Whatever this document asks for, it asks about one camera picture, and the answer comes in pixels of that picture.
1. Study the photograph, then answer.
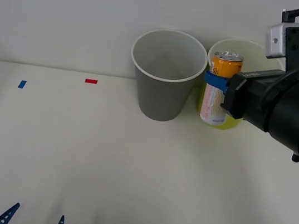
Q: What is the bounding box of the yellow-green plastic waste bin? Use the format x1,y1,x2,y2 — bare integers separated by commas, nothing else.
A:
194,34,288,138

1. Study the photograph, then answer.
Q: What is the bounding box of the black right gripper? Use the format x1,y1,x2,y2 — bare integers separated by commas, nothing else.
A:
197,58,299,137

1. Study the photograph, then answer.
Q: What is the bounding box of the orange and white drink can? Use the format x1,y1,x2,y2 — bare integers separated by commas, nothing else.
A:
197,48,246,130

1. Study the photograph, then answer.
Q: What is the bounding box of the grey plastic waste bin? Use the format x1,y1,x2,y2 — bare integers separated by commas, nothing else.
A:
121,24,212,128

